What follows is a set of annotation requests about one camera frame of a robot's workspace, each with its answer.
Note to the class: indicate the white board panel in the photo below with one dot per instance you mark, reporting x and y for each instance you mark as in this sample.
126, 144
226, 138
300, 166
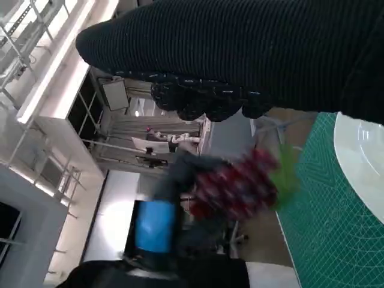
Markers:
115, 93

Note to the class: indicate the standing person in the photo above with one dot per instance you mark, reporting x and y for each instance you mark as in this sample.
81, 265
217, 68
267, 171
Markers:
186, 276

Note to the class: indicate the purple toy grapes green leaf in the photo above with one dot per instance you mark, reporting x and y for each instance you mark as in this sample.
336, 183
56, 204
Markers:
240, 186

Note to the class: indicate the white plate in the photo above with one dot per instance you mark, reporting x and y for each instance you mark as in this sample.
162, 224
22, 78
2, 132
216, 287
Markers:
360, 162

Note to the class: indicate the grey curtain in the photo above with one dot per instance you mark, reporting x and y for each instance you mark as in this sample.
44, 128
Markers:
129, 126

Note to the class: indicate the green cutting mat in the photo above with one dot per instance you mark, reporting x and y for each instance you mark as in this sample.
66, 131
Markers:
318, 228

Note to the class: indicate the white desk monitor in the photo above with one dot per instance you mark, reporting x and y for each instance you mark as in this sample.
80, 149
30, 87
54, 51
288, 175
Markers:
153, 145

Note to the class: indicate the black gridded window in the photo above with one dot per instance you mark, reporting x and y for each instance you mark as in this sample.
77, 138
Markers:
84, 111

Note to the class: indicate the black left hand blue tape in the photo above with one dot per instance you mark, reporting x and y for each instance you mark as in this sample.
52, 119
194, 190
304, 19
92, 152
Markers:
154, 225

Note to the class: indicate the grey chair white frame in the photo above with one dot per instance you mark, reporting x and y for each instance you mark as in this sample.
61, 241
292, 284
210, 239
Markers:
270, 132

